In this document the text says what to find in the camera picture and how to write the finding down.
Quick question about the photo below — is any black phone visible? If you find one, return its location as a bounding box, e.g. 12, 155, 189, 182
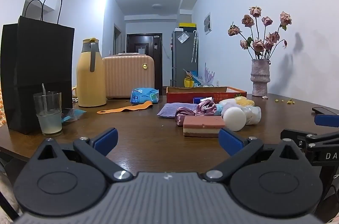
312, 107, 339, 116

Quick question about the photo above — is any dark brown door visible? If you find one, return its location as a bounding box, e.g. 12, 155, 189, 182
126, 33, 163, 93

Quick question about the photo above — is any folded umbrella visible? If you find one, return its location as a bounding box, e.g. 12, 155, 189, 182
191, 30, 199, 63

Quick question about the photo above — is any orange strap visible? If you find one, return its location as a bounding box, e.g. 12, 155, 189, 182
97, 100, 153, 115

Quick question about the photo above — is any orange patterned bag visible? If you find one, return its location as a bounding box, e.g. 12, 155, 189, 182
0, 85, 6, 127

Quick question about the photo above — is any pink ceramic vase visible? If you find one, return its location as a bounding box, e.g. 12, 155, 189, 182
251, 58, 271, 97

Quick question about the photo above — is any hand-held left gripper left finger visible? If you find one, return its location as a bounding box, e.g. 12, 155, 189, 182
29, 127, 134, 183

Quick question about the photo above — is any orange cardboard box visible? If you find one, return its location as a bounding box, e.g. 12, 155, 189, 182
166, 86, 247, 104

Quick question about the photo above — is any clear plastic soft toy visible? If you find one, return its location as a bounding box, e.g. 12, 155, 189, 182
241, 106, 262, 125

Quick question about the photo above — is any yellow thermos jug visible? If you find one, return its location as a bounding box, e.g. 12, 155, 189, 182
76, 38, 108, 108

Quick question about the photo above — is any pink ribbed suitcase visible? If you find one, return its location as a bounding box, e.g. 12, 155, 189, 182
102, 54, 155, 100

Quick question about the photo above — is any purple fuzzy cloth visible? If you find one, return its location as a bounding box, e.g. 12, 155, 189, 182
157, 103, 199, 119

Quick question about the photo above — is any yellow plush toy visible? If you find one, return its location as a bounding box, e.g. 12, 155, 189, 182
234, 96, 255, 107

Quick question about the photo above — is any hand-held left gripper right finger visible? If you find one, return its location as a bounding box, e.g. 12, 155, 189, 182
203, 127, 308, 183

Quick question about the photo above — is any small blue carton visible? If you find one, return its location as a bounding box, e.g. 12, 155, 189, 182
193, 97, 214, 105

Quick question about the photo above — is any blue plastic wrapper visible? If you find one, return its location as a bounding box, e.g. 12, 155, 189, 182
61, 108, 87, 123

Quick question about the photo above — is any framed wall picture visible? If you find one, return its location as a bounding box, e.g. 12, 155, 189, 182
204, 12, 212, 35

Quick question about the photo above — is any clear drinking glass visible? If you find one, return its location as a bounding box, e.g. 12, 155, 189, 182
33, 92, 63, 137

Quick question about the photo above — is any blue wet wipes pack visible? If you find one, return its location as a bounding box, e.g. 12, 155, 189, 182
130, 88, 160, 104

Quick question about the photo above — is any purple flower decoration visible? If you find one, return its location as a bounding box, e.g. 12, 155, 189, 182
203, 62, 215, 85

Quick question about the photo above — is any grey fridge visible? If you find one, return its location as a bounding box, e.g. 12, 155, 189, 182
172, 30, 199, 87

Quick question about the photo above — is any white round puff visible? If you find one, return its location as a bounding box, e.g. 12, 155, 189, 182
223, 107, 247, 132

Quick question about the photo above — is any pink layered sponge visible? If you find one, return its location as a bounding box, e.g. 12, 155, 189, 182
183, 115, 226, 138

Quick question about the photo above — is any black paper bag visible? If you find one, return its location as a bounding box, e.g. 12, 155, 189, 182
0, 0, 75, 134

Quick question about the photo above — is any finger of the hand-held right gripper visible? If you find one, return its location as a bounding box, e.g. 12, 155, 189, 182
314, 114, 339, 127
280, 129, 320, 149

